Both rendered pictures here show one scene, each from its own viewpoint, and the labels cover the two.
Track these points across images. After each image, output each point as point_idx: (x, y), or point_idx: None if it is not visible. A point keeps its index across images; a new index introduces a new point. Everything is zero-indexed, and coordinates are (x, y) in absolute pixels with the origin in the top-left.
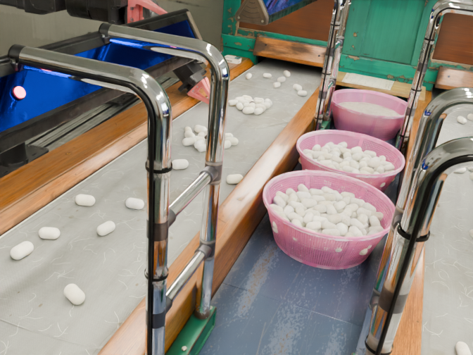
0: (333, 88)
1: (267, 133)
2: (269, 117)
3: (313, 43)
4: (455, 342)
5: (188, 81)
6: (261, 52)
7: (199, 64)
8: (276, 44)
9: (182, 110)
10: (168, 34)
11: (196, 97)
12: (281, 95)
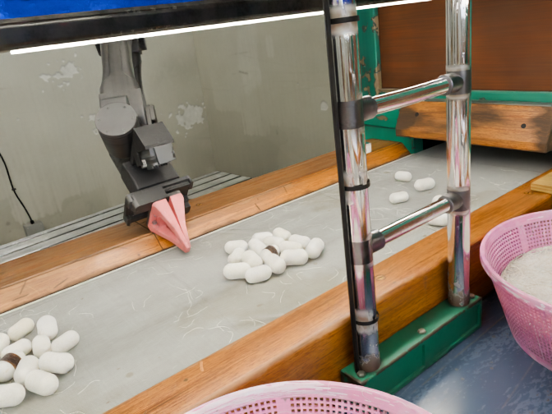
0: (460, 218)
1: (192, 354)
2: (273, 292)
3: (517, 99)
4: None
5: (126, 205)
6: (409, 130)
7: (172, 168)
8: (436, 112)
9: (112, 266)
10: None
11: (161, 235)
12: (386, 224)
